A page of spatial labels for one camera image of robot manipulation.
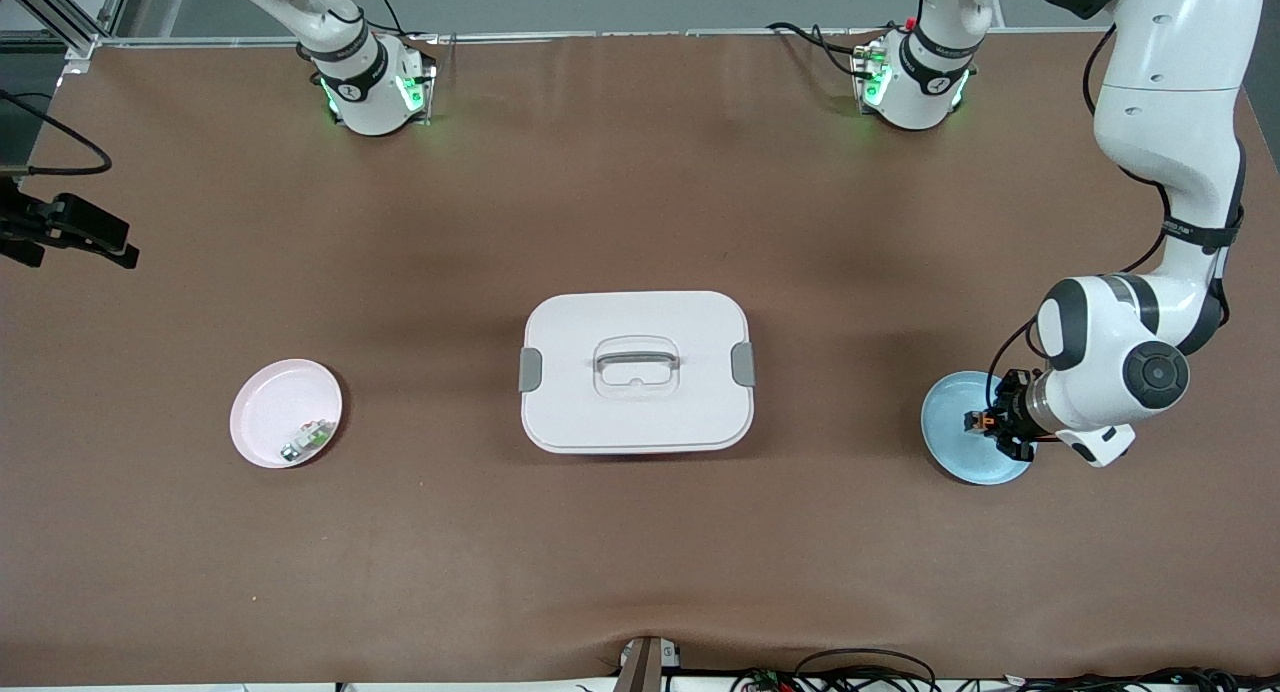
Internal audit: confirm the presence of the white lidded storage box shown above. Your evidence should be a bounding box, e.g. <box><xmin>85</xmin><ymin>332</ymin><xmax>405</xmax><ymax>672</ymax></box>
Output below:
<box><xmin>518</xmin><ymin>290</ymin><xmax>758</xmax><ymax>456</ymax></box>

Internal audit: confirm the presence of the light blue round plate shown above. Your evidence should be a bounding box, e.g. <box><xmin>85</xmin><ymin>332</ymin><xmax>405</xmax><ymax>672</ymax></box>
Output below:
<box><xmin>920</xmin><ymin>370</ymin><xmax>1039</xmax><ymax>486</ymax></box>

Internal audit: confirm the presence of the pink round plate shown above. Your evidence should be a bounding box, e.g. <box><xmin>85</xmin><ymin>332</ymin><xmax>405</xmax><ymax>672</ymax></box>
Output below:
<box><xmin>229</xmin><ymin>358</ymin><xmax>344</xmax><ymax>470</ymax></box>

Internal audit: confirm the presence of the brown table mat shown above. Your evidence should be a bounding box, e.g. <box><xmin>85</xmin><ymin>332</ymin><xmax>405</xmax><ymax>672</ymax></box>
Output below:
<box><xmin>0</xmin><ymin>27</ymin><xmax>1280</xmax><ymax>688</ymax></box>

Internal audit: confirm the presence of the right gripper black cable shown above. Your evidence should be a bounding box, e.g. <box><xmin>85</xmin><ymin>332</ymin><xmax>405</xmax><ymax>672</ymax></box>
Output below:
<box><xmin>0</xmin><ymin>89</ymin><xmax>113</xmax><ymax>176</ymax></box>

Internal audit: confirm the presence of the aluminium frame corner post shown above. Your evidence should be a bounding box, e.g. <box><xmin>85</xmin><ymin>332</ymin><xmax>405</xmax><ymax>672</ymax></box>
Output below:
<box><xmin>0</xmin><ymin>0</ymin><xmax>138</xmax><ymax>73</ymax></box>

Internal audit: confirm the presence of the black looped cable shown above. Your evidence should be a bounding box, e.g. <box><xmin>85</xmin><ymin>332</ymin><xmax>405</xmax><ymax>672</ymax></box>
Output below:
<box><xmin>793</xmin><ymin>648</ymin><xmax>938</xmax><ymax>692</ymax></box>

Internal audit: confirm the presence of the tangled cable bundle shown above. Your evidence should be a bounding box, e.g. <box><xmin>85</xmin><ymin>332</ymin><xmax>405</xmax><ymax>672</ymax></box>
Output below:
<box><xmin>730</xmin><ymin>666</ymin><xmax>1280</xmax><ymax>692</ymax></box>

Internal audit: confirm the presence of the green push-button switch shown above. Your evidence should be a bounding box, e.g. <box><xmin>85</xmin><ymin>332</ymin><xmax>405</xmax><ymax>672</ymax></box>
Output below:
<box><xmin>279</xmin><ymin>420</ymin><xmax>337</xmax><ymax>465</ymax></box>

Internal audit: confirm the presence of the left arm base cable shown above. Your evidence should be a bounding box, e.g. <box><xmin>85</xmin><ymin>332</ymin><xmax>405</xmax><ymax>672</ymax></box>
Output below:
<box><xmin>765</xmin><ymin>20</ymin><xmax>881</xmax><ymax>78</ymax></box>

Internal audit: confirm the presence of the table edge camera mount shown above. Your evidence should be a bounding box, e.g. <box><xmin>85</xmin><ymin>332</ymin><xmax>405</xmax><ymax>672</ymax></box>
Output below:
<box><xmin>613</xmin><ymin>634</ymin><xmax>683</xmax><ymax>692</ymax></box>

